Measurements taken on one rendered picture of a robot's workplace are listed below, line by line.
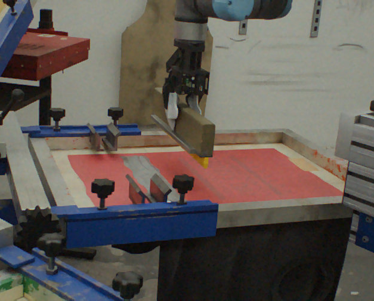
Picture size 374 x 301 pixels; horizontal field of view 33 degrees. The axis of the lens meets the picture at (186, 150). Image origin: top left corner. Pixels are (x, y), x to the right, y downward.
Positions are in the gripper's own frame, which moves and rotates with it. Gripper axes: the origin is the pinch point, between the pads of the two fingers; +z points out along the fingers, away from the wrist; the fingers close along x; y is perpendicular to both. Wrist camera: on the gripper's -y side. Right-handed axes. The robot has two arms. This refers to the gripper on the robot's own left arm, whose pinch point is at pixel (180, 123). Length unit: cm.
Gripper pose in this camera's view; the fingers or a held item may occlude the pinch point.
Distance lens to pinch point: 149.5
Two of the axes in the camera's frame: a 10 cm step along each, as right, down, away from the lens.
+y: 3.4, 3.0, -8.9
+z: -0.7, 9.5, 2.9
